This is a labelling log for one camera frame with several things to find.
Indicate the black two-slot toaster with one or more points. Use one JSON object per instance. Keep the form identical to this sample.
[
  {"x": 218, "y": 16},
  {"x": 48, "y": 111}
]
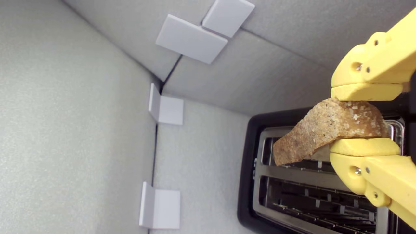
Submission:
[{"x": 247, "y": 195}]

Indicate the brown bread slice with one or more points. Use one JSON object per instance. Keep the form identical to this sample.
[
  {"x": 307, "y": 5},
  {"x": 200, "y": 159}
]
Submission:
[{"x": 325, "y": 130}]

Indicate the white wall clip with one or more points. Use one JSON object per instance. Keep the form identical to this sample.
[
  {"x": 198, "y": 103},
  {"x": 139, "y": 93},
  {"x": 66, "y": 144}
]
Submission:
[
  {"x": 162, "y": 208},
  {"x": 191, "y": 39},
  {"x": 169, "y": 110},
  {"x": 227, "y": 16}
]

